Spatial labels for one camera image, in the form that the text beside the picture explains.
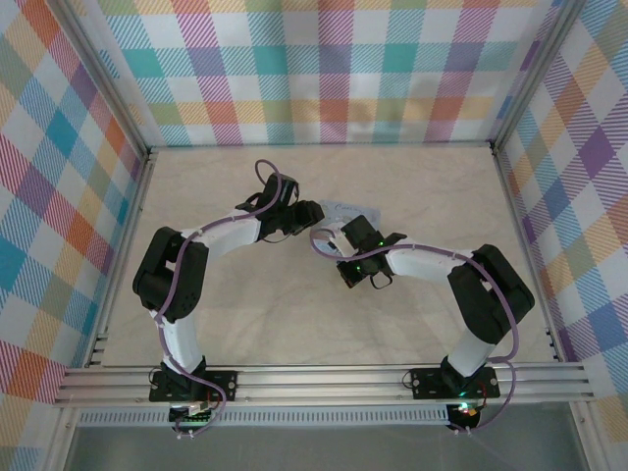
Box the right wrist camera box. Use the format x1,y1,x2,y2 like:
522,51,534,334
321,223,355,257

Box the thin aluminium cross rail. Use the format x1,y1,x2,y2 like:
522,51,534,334
146,139,497,151

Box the long aluminium base rail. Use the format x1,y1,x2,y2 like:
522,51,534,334
53,362,598,408

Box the aluminium side rail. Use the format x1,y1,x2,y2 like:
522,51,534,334
490,141,565,364
83,146,159,369

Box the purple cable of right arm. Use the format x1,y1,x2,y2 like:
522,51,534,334
310,228,521,436

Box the grey slotted cable duct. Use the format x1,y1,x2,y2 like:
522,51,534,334
78,409,450,427

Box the aluminium corner post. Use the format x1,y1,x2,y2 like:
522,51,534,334
51,0,151,154
490,0,590,151

